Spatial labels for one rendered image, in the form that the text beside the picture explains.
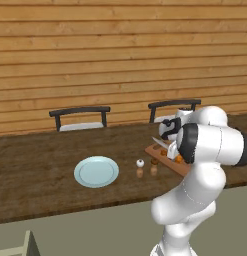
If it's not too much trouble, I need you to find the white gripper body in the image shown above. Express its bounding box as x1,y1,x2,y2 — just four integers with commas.
166,140,180,161

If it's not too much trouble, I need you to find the orange-brown meat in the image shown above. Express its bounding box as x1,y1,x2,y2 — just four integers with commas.
160,148,185,165

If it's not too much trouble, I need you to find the silver kitchen knife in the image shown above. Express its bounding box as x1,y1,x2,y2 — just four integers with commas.
151,135,173,150

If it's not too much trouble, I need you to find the wooden cutting board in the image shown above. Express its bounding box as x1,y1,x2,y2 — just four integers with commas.
144,142,193,177

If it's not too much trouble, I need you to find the light blue plate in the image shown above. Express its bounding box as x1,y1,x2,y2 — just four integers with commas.
73,155,120,189

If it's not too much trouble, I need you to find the pale green open drawer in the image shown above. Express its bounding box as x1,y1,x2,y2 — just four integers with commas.
0,229,42,256

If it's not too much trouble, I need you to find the black chair with white seat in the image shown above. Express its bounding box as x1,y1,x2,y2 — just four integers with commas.
48,105,112,133
147,98,202,125

